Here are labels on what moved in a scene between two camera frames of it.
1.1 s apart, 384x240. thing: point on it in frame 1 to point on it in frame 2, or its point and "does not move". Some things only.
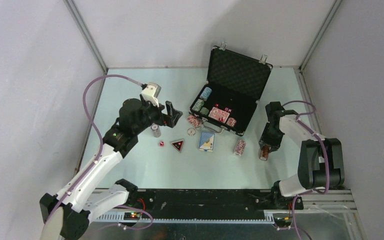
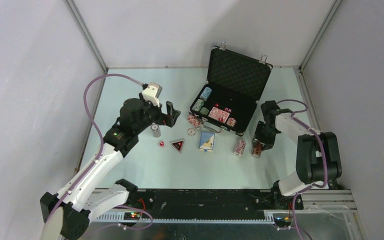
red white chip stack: [239, 148] does not move
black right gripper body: [271, 137] to [265, 135]
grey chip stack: [156, 131] does not move
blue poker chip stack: [205, 93] does not move
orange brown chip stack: [263, 152] to [256, 150]
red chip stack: [194, 120] does not move
